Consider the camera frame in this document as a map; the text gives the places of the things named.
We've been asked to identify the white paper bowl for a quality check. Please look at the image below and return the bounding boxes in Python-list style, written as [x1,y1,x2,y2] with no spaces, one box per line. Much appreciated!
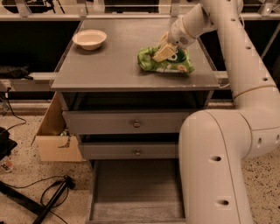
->
[72,30,107,51]

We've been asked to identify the grey middle drawer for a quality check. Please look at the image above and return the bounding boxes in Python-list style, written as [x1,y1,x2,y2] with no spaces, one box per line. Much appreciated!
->
[79,142,178,159]

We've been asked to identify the grey open bottom drawer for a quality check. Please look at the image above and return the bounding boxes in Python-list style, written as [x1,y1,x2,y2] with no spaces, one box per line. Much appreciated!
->
[85,159,186,224]

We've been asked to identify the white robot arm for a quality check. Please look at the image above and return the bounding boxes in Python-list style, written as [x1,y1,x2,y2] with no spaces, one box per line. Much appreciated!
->
[154,0,280,224]

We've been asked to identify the metal frame rail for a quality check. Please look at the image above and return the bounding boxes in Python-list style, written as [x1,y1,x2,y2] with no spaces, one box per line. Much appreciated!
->
[0,70,229,92]

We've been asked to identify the cardboard box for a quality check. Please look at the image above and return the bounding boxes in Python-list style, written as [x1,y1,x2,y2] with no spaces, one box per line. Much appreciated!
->
[35,94,83,162]

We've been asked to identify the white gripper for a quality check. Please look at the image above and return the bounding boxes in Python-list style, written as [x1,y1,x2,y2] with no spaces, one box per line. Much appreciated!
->
[153,15,201,62]

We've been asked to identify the black stand legs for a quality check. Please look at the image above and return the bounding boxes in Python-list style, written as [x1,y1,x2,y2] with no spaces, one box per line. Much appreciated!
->
[0,176,75,224]

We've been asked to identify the green rice chip bag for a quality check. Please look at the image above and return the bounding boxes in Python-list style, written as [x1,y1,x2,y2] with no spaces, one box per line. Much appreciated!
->
[137,47,194,74]

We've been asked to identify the grey top drawer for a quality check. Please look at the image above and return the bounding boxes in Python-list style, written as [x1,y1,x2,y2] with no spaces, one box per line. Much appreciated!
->
[63,111,190,135]

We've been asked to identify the black bag on rail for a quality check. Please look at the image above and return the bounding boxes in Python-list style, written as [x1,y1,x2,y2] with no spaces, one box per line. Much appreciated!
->
[0,66,32,80]

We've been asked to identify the black object on floor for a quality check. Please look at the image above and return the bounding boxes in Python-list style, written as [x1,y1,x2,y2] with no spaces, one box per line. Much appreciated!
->
[0,127,18,161]

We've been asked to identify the grey drawer cabinet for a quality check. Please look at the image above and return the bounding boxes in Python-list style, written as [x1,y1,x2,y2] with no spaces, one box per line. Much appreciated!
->
[50,17,221,224]

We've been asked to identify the small red white packet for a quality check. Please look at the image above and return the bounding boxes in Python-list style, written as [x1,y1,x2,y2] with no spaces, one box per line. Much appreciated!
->
[0,160,13,172]

